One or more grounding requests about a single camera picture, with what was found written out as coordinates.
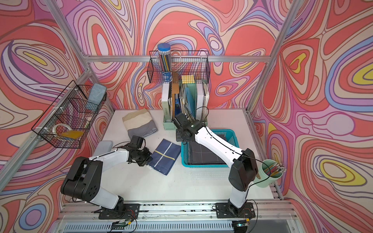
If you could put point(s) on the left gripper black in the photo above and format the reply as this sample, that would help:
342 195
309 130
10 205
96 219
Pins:
148 157

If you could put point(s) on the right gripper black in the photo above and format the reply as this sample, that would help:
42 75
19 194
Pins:
178 138

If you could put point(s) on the navy cloth yellow stripe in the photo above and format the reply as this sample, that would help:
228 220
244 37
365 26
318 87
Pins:
165 156

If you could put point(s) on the dark grey checked cloth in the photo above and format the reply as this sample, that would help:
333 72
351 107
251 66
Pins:
200 155

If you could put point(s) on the teal plastic basket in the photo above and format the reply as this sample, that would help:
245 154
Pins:
226 134

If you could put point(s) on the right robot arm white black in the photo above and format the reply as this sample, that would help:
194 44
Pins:
242 163

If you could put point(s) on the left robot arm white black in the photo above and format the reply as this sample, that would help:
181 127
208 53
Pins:
83 180

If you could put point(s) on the beige grey folded cloth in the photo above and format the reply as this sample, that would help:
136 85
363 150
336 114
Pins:
139 123

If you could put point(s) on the green desktop file organizer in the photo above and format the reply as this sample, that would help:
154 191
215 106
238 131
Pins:
166 105

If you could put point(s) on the white flat tin box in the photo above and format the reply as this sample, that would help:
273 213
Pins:
102 148

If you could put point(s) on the white book in organizer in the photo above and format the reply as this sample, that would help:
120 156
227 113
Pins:
200 99

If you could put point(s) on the yellow sticky note block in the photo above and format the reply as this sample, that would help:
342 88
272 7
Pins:
187 79

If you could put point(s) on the yellow flat pad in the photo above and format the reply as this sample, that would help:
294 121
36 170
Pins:
72 134

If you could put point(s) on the grey blue sponge block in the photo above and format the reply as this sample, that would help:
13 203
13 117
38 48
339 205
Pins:
96 94

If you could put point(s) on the blue lidded pencil tube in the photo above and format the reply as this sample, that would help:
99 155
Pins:
164 54

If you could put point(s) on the white tape roll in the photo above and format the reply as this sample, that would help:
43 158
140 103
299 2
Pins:
57 129

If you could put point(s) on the green pencil cup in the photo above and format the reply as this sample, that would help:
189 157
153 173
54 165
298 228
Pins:
269 171

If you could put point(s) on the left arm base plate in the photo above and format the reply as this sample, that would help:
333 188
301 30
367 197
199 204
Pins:
121 211

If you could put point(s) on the black wire basket rear wall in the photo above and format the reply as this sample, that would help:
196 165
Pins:
184 62

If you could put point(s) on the black wire basket wall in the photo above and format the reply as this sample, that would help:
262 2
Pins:
184 62
70 107

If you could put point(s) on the black wire basket left wall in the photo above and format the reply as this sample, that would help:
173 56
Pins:
70 107

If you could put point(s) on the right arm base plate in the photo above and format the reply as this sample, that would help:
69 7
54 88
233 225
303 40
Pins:
228 210

